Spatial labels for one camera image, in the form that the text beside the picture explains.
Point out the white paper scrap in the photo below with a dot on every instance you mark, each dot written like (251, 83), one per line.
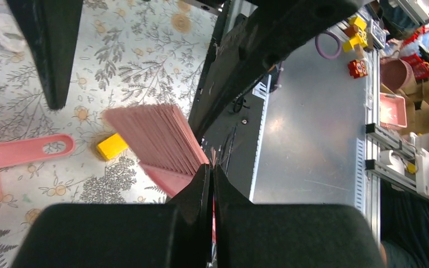
(11, 38)

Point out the small yellow block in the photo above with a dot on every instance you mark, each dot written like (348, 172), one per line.
(111, 147)

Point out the floral table mat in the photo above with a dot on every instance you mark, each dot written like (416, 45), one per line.
(128, 53)

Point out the pink hand brush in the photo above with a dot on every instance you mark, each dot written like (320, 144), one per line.
(161, 138)

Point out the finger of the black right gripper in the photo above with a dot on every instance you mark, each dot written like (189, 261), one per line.
(237, 60)
(50, 29)

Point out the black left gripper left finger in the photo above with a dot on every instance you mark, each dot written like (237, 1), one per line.
(175, 234)

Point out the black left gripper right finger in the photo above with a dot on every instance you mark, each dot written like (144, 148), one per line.
(289, 235)

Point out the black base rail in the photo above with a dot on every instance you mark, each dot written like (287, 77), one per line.
(233, 139)

